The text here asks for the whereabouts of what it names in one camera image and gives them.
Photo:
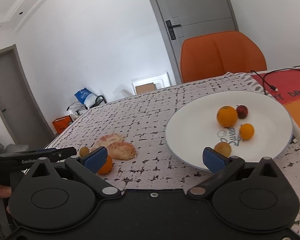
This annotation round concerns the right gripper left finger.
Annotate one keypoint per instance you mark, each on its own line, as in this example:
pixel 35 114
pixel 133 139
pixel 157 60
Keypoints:
pixel 86 169

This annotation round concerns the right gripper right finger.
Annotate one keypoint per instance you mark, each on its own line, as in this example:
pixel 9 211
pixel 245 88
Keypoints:
pixel 223 170

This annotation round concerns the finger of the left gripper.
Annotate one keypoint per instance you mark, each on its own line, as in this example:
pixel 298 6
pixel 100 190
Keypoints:
pixel 27 152
pixel 59 154

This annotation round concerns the brown kiwi back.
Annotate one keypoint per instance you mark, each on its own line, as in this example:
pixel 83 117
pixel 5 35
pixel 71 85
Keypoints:
pixel 84 151

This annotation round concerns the brown kiwi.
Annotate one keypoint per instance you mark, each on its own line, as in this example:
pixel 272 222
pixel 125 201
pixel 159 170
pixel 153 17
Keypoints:
pixel 223 148
pixel 84 151

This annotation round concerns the brown kiwi front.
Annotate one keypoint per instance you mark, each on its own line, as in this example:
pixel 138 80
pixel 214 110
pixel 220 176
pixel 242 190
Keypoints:
pixel 223 148

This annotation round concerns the large orange back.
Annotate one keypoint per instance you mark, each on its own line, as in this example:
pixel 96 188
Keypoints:
pixel 107 167

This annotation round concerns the large orange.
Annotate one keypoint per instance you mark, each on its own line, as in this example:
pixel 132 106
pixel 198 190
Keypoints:
pixel 227 116
pixel 107 167

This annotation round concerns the peeled pomelo segment pale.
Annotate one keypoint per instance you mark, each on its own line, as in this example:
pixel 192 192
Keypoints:
pixel 106 140

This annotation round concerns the peeled pomelo segment orange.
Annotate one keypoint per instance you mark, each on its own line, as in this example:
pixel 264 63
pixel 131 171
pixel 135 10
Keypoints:
pixel 121 150

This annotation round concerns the small tangerine front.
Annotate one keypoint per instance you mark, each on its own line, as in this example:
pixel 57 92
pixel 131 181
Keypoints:
pixel 246 131

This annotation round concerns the large orange front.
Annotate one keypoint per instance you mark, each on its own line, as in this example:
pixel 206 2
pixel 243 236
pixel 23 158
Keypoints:
pixel 227 116

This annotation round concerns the red plum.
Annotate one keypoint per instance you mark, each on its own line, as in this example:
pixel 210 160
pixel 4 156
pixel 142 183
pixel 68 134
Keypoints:
pixel 242 111

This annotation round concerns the orange paper bag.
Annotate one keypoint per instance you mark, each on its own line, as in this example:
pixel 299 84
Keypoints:
pixel 60 124

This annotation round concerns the grey door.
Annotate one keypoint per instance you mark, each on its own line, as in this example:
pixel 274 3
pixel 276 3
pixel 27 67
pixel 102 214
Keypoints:
pixel 196 17
pixel 19 111

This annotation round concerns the white ceramic bowl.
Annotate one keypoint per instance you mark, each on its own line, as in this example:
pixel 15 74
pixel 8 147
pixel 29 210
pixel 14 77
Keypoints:
pixel 195 127

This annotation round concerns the black metal rack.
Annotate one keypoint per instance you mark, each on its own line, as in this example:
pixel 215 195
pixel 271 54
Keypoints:
pixel 78 108

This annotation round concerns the blue white bag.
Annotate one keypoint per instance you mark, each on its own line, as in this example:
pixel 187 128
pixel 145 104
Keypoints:
pixel 86 97

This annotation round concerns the brown cardboard piece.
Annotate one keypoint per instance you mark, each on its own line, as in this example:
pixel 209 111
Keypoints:
pixel 149 87

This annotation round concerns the red orange table mat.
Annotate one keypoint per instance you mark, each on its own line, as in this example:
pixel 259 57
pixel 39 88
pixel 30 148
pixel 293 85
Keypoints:
pixel 284 86

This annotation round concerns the white foam packaging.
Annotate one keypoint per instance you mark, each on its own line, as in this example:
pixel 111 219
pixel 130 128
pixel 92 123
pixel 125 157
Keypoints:
pixel 160 81

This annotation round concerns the orange chair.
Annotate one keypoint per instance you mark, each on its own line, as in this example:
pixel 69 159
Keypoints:
pixel 213 55

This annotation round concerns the black door handle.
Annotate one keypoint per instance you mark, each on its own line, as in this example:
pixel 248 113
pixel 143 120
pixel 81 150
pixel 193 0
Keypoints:
pixel 170 28

